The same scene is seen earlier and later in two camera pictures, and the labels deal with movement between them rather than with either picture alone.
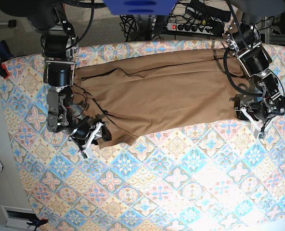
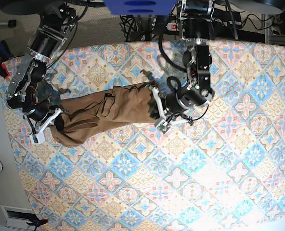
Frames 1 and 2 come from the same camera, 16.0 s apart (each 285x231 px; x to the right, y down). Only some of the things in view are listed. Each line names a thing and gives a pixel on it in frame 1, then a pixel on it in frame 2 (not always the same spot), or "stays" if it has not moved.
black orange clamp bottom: [35, 221] stays
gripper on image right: [262, 111] to [173, 108]
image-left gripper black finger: [106, 134] to [59, 122]
